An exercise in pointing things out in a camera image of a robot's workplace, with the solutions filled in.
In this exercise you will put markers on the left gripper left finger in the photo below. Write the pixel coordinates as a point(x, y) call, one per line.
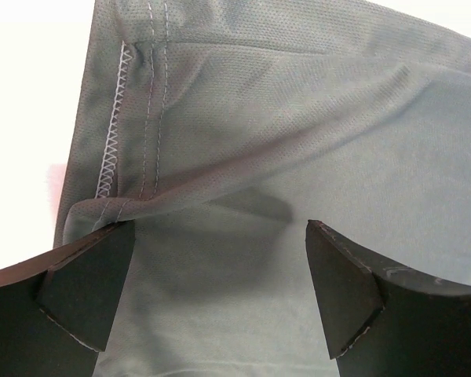
point(57, 309)

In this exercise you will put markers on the dark grey t-shirt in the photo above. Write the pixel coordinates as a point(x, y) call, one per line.
point(221, 128)

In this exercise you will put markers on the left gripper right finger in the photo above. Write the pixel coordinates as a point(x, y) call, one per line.
point(383, 318)

